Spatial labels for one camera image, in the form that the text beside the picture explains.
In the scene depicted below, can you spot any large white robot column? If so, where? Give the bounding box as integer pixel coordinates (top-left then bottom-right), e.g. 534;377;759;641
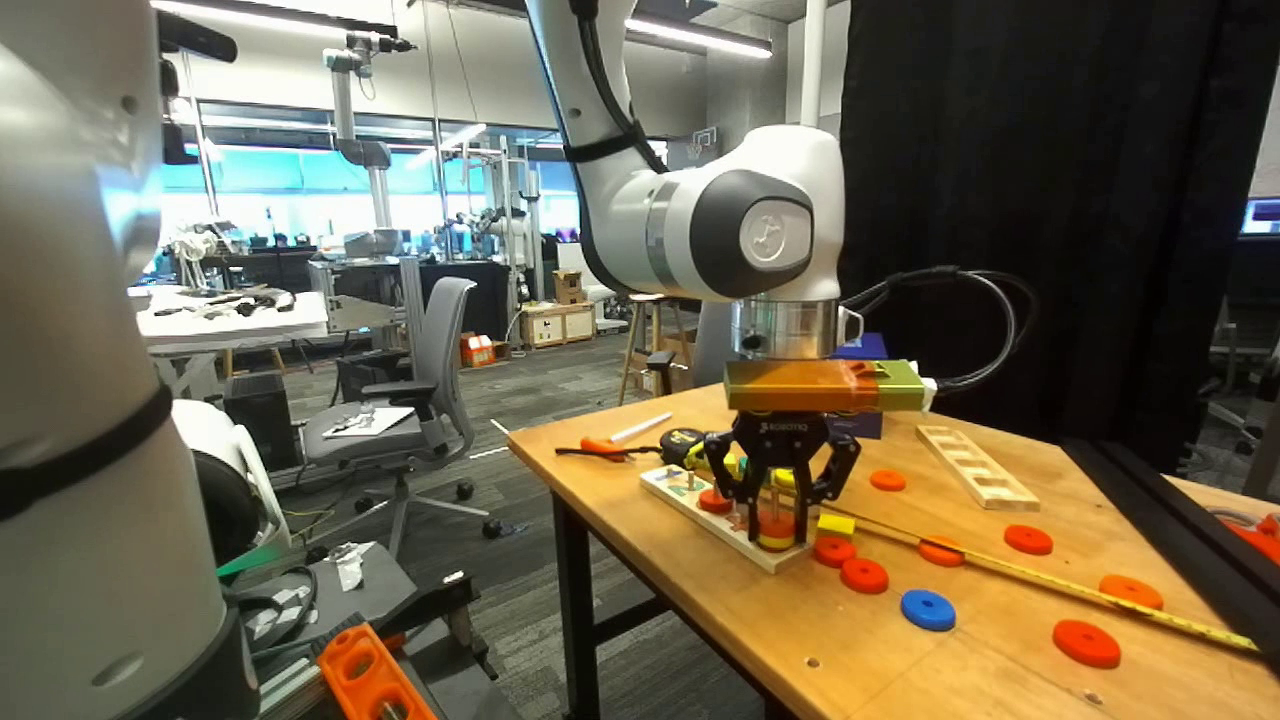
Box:
0;0;263;720

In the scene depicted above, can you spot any yellow measuring ruler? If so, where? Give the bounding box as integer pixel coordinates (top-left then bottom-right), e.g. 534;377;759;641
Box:
854;512;1264;657

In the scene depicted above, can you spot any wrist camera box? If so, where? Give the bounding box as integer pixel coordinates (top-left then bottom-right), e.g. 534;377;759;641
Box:
720;352;932;422

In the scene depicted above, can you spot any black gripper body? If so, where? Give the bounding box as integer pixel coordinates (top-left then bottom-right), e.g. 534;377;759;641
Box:
729;407;842;473

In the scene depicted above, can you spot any black curtain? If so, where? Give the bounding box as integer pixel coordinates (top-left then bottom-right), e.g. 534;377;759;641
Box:
836;0;1280;473

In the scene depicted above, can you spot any orange handled hex key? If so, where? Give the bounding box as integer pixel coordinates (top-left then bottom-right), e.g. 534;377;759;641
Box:
552;434;663;463

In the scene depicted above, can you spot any wooden slotted rack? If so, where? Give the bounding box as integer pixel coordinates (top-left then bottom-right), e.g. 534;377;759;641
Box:
914;422;1046;512

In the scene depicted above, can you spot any white stick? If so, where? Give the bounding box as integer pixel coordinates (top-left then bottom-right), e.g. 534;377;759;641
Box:
605;407;680;447

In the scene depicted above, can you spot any wooden stool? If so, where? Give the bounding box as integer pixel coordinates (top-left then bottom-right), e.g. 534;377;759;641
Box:
618;289;680;407

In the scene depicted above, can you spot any blue ring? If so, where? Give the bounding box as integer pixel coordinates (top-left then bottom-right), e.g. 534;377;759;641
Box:
896;590;959;638

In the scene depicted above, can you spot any black metal rail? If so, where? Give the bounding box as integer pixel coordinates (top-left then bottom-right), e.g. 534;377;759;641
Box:
1064;437;1280;672

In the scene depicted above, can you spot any black metal table leg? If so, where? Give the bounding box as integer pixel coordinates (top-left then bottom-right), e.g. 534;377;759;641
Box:
548;493;675;720

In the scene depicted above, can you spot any grey office chair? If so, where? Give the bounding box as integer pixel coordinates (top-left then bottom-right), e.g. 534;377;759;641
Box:
295;274;507;549

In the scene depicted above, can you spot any white wooden peg platform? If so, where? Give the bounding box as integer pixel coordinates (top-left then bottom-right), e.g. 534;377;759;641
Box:
638;459;816;577

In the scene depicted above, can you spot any white lab table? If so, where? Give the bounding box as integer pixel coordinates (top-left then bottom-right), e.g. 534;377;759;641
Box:
129;279;332;366

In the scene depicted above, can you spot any black wheeled base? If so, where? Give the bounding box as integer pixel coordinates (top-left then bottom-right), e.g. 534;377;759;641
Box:
225;538;500;688

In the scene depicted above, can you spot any orange plastic tool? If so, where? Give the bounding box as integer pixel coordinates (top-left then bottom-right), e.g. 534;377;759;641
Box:
317;622;439;720

